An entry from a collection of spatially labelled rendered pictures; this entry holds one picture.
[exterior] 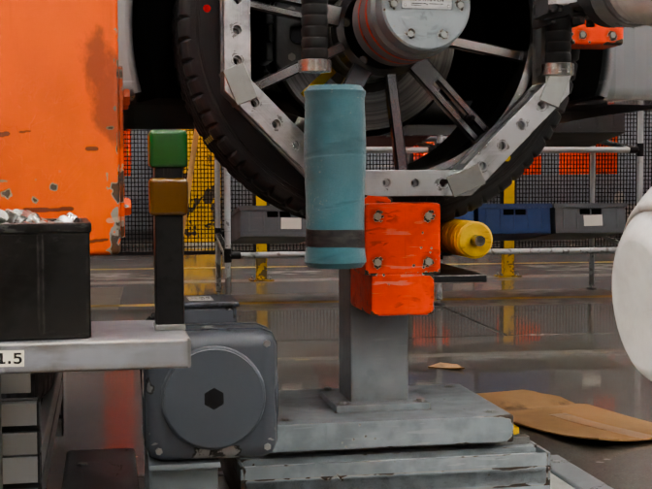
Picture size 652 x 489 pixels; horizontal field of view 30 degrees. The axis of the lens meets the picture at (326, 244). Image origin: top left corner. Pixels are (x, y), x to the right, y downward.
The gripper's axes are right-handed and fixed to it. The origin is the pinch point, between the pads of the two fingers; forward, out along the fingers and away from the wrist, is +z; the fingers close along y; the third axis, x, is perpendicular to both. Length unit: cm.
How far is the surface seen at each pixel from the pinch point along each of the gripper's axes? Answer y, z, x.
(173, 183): -55, -32, -23
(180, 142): -54, -32, -18
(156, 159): -56, -32, -20
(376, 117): -14.9, 46.1, -11.8
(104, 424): -62, 141, -83
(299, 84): -29, 46, -6
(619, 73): 25.1, 35.5, -4.6
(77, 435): -69, 130, -83
